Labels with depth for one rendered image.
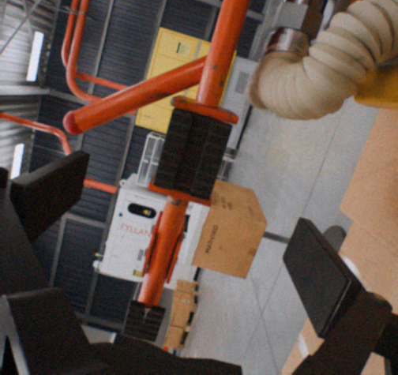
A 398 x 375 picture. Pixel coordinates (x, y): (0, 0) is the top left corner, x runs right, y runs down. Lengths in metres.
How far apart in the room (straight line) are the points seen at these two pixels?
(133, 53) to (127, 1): 1.54
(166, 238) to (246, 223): 1.65
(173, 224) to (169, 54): 7.39
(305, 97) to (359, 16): 0.05
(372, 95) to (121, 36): 11.06
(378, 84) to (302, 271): 0.15
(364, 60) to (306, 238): 0.11
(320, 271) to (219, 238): 1.82
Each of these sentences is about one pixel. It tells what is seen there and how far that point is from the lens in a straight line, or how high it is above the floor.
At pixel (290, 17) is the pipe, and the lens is 0.31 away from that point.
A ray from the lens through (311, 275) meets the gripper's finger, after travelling 0.17.
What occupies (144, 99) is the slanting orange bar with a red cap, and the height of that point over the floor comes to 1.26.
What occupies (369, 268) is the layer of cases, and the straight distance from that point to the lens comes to 1.19.
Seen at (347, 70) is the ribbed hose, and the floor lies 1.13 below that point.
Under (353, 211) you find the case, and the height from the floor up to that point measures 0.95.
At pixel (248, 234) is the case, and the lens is 1.99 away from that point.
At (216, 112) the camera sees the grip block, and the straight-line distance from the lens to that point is 0.28.
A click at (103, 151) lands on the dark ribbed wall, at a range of 11.47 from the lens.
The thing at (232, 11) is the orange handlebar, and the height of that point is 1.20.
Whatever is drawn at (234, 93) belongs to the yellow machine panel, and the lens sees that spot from 7.67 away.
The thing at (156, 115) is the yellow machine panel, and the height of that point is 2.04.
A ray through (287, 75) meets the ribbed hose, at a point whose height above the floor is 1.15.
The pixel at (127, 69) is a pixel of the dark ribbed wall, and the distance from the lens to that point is 11.07.
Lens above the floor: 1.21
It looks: 4 degrees down
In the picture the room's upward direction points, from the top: 74 degrees counter-clockwise
